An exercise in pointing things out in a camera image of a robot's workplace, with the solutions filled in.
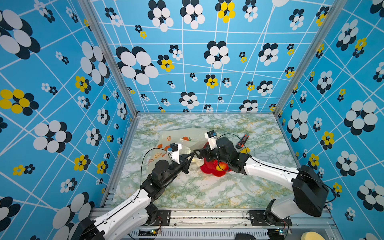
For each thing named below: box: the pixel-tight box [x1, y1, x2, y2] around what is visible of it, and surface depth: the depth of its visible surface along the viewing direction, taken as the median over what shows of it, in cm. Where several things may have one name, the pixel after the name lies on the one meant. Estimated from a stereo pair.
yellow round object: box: [301, 231, 326, 240], surface depth 68 cm
